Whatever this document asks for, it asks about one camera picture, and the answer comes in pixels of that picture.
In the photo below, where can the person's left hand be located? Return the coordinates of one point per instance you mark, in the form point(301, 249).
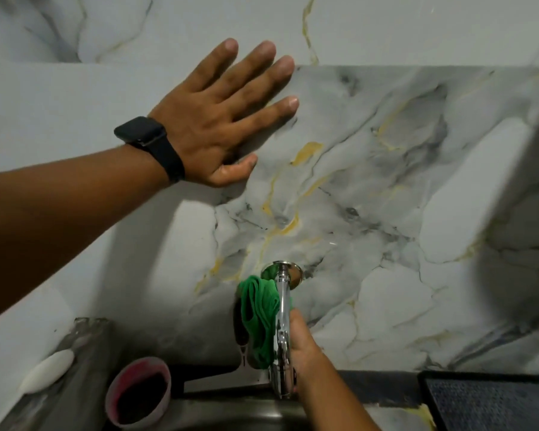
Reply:
point(197, 130)

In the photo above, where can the person's right hand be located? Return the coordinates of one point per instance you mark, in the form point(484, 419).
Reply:
point(302, 341)

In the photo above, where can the person's left little finger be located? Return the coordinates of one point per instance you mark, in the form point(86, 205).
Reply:
point(214, 62)

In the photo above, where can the person's left middle finger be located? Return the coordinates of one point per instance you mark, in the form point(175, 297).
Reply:
point(264, 84)

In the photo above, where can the person's left thumb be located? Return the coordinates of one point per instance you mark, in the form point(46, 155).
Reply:
point(239, 166)

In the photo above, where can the green cleaning cloth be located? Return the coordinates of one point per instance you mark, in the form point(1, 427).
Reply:
point(260, 320)

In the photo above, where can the person's left forearm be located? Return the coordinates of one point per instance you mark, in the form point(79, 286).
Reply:
point(58, 219)

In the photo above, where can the person's right forearm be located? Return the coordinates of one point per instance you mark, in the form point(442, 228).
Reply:
point(330, 399)

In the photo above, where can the black smartwatch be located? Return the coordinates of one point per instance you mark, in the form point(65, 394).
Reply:
point(155, 145)

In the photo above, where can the stainless steel sink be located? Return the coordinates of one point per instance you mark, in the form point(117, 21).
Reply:
point(215, 410)

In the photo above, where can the pink plastic cup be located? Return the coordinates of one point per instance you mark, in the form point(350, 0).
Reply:
point(139, 391)

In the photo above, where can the white soap bar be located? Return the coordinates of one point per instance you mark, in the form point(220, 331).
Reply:
point(47, 371)

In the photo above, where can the black dish tray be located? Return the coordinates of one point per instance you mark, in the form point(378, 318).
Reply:
point(492, 401)

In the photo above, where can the chrome wall faucet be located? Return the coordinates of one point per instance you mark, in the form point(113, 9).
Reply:
point(283, 327)

